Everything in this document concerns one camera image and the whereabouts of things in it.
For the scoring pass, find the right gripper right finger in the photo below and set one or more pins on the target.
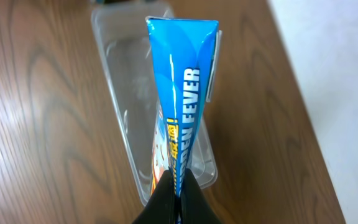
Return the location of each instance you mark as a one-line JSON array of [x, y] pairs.
[[194, 207]]

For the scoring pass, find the blue fever patch box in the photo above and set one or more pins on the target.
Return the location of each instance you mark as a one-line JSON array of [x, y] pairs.
[[184, 56]]

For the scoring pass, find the clear plastic container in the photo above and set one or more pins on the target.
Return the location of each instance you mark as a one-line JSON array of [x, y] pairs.
[[122, 38]]

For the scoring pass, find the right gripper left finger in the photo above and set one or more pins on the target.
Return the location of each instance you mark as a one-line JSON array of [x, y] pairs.
[[160, 208]]

